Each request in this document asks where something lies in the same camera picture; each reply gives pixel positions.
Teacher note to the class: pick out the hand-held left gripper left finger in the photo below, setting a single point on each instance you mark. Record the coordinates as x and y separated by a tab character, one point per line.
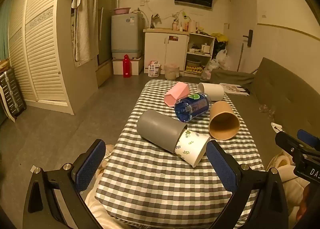
91	164

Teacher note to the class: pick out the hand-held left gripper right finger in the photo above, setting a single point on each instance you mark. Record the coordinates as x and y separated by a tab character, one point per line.
221	166

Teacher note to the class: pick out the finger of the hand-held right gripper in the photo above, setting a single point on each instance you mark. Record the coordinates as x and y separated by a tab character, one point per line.
287	142
308	137

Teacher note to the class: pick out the leaf print paper cup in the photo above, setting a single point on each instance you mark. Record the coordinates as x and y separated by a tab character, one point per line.
192	146

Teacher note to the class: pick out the brown paper cup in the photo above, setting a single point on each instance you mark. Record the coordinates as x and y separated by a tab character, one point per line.
221	108

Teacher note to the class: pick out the blue transparent cup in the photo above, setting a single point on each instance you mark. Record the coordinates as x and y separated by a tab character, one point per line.
192	107

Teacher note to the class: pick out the grey cup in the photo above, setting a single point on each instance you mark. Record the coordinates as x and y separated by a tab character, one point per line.
157	126

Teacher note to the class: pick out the white cup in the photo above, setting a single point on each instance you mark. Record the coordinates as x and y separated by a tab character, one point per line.
212	91

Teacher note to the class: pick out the pink cup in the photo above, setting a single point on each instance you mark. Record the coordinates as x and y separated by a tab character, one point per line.
177	91

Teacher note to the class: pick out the person's right hand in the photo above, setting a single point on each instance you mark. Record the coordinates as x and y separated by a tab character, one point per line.
303	206

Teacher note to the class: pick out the white paper scrap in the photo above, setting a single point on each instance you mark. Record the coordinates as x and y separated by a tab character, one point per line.
277	126

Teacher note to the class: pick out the clear plastic wrapper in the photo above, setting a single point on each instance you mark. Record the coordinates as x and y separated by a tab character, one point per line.
266	110

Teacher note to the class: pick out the person's white fleece clothing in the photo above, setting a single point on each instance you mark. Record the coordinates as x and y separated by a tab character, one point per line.
100	209

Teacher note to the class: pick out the grey sofa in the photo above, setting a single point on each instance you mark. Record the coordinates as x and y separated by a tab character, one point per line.
287	93

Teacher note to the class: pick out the grey checked tablecloth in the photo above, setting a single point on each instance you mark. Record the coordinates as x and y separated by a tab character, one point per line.
150	181

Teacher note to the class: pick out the magazine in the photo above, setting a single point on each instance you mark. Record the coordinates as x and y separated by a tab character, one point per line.
235	88

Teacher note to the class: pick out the clear plastic bag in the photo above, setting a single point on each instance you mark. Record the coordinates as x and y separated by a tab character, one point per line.
208	70

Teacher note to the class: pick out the broom stick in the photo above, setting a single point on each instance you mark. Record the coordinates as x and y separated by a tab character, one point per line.
240	56

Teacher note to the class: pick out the egg tray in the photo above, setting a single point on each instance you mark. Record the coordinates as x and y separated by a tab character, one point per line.
193	69

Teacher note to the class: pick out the red bottle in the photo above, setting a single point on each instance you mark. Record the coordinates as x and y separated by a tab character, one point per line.
127	67

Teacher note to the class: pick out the beige trash bin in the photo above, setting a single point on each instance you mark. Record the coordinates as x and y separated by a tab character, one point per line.
171	72

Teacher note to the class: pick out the dark ribbed suitcase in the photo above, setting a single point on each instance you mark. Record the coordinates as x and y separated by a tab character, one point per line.
11	93

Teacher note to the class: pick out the metal pot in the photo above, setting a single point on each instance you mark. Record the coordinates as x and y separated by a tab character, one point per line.
193	63

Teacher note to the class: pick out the white plastic bag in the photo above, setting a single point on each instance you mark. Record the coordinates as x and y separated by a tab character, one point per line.
222	57

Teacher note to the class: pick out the white platform box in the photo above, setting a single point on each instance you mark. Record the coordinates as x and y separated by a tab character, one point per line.
136	66

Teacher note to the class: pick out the white printed package bag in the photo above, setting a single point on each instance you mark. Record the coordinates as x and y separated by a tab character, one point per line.
154	68

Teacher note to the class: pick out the white louvre wardrobe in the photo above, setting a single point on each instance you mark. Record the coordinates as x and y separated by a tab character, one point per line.
42	56

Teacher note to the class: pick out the white open shelf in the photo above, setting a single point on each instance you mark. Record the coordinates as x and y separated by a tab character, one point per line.
212	46

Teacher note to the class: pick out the yellow cloth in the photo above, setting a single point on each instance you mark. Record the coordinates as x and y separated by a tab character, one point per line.
220	37

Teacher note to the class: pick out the white sink cabinet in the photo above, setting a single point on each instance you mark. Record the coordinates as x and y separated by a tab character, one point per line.
165	51

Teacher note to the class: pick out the grey washing machine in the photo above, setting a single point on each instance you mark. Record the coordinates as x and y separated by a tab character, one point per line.
126	36

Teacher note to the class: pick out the white door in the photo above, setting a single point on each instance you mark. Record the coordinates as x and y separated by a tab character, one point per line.
241	13

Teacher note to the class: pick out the white hanging towel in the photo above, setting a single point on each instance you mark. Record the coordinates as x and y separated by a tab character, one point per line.
85	23

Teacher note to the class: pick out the pink kettle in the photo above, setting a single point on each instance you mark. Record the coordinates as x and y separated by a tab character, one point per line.
192	26

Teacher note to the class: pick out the glass shower door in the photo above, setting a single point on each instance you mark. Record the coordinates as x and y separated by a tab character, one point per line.
107	18

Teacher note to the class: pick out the pink basin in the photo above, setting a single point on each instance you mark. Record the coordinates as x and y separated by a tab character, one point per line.
122	10

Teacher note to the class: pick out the metal faucet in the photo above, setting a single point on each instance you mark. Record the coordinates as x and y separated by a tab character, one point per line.
155	20

